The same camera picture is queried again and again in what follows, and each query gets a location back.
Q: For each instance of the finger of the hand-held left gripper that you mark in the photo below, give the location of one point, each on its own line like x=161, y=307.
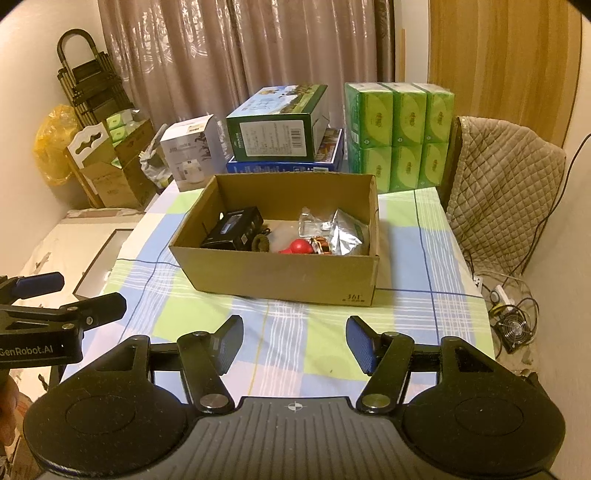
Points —
x=41, y=282
x=101, y=307

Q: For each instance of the crumpled clear plastic bag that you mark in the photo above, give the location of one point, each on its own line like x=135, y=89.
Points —
x=157, y=166

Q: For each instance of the brown patterned curtain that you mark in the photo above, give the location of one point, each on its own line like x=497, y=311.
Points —
x=231, y=46

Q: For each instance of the yellow plastic bag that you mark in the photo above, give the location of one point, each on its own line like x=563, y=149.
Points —
x=57, y=143

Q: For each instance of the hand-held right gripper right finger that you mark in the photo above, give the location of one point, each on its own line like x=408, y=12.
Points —
x=362, y=344

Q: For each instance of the dark green product box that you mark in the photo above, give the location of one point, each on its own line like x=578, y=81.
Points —
x=272, y=134

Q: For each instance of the small brown cardboard box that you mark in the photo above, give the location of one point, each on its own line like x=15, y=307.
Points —
x=136, y=161

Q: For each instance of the stack of green tissue packs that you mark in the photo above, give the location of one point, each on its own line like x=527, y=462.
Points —
x=401, y=138

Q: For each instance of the red blue cat figurine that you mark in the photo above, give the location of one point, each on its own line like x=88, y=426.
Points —
x=300, y=247

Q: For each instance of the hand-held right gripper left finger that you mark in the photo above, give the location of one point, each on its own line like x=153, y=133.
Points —
x=231, y=344

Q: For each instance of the white power strip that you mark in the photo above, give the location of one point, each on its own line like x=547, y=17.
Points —
x=503, y=294

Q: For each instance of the checked tablecloth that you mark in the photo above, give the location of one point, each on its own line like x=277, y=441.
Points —
x=415, y=240

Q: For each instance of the person's left hand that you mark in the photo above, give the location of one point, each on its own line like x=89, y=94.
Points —
x=9, y=397

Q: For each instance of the small green tissue packs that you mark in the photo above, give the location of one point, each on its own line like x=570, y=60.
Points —
x=119, y=124

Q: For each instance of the clear plastic bottle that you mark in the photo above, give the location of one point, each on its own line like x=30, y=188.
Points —
x=316, y=224

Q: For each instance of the quilted chair cover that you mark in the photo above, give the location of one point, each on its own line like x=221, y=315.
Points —
x=503, y=194

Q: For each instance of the white humidifier box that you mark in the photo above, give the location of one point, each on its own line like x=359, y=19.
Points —
x=189, y=157

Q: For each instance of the white cutout card flap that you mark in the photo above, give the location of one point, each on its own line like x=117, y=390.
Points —
x=90, y=145

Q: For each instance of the blue flat box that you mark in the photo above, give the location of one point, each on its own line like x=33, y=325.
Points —
x=328, y=159

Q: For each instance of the small black fan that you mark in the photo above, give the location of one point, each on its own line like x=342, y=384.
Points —
x=513, y=330

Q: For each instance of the folding hand cart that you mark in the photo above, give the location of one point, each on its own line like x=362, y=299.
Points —
x=87, y=78

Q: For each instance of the black shaver box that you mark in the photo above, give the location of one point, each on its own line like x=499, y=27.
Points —
x=231, y=228

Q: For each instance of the large cardboard box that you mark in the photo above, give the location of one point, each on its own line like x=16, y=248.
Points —
x=277, y=281

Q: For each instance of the silver foil pouch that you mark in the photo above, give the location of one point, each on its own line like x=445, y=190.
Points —
x=346, y=235

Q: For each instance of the open brown cardboard box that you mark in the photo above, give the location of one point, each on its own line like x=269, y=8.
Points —
x=106, y=184

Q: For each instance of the wooden door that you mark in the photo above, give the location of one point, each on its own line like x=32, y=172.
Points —
x=498, y=64

